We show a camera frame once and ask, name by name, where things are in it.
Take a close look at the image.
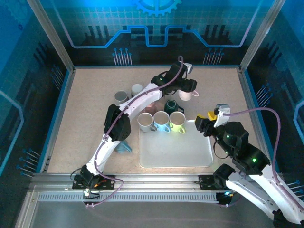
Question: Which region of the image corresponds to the light grey mug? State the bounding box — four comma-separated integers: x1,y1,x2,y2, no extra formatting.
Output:
137,112,158,133

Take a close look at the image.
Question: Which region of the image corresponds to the white plastic tray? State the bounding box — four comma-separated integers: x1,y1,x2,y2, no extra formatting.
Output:
139,119,214,169

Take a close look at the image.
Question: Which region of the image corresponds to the yellow-green mug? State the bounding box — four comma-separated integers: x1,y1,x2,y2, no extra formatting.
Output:
169,111,187,134

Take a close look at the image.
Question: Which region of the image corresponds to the pink mug with text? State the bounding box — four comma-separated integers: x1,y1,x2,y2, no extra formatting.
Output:
144,102,164,114

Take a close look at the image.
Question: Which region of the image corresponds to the slotted grey cable duct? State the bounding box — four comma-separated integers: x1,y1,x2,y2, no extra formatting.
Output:
38,192,219,203

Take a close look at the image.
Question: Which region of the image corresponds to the dark green mug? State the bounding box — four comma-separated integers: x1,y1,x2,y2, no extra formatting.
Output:
164,99,185,115

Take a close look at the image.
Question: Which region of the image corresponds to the black mug white base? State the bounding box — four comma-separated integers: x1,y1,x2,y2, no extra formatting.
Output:
130,83,143,97

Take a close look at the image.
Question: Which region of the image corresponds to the pale pink mug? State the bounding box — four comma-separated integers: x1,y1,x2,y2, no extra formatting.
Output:
177,89,200,102

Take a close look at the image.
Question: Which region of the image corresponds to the wide aluminium mounting rail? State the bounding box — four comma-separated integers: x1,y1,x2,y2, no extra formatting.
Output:
30,172,285,192

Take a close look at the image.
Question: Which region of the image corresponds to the plain light blue mug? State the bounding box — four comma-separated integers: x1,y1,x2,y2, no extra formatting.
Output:
153,111,171,133

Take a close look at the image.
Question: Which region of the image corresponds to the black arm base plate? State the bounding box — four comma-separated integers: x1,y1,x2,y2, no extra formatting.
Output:
72,174,116,190
198,174,242,190

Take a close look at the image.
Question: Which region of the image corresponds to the black controller board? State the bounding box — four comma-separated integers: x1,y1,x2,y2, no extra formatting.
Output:
216,190,236,207

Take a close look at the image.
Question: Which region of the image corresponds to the dark grey mug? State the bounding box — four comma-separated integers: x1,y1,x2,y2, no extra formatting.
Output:
114,90,129,105

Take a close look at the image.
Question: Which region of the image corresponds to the aluminium frame post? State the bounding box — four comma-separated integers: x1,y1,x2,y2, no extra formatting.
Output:
14,190,38,228
25,0,76,72
238,0,287,72

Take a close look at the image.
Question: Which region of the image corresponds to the aluminium table edge rail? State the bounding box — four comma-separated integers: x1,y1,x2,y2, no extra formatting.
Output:
238,67,280,173
35,67,76,173

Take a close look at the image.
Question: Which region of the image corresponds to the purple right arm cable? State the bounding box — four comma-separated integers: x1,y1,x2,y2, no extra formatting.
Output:
219,107,304,212

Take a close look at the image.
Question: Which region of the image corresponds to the floral light blue mug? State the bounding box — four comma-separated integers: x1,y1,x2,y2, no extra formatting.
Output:
115,140,133,154

